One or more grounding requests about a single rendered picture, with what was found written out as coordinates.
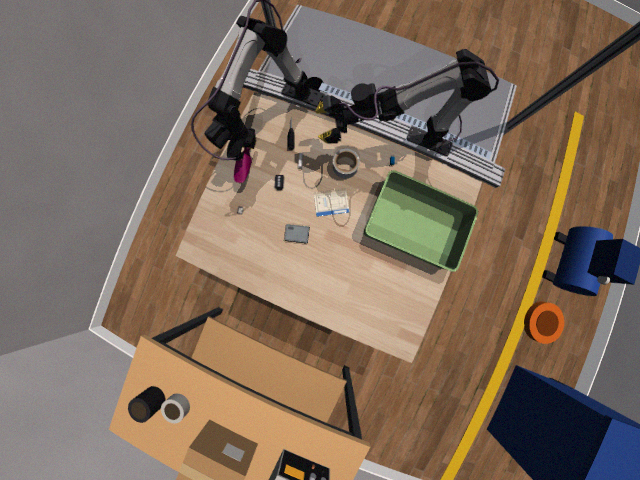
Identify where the white paper sheet with blue stripe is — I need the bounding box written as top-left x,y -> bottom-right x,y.
314,189 -> 349,217

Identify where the black-handled screwdriver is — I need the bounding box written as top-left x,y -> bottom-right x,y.
288,118 -> 294,150

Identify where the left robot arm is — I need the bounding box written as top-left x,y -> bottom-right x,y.
323,49 -> 491,156

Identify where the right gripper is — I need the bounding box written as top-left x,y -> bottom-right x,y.
231,123 -> 256,149

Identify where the green plastic tray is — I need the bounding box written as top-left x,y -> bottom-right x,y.
364,170 -> 478,272

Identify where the grey roll of tape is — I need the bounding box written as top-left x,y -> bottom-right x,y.
333,149 -> 360,179

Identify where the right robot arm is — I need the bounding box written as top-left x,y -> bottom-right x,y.
204,16 -> 325,161

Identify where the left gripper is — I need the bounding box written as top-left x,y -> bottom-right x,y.
316,100 -> 359,144

